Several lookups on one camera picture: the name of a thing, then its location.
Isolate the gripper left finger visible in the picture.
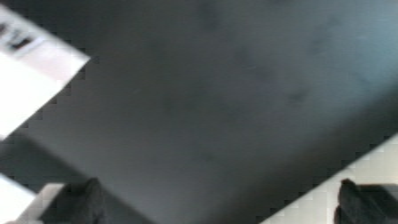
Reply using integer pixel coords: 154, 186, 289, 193
10, 176, 110, 224

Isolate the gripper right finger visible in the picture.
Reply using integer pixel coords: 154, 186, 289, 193
334, 179, 398, 224

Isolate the white front wall bar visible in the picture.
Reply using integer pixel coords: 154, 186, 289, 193
261, 133, 398, 224

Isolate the white left wall piece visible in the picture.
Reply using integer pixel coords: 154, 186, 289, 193
0, 173, 35, 224

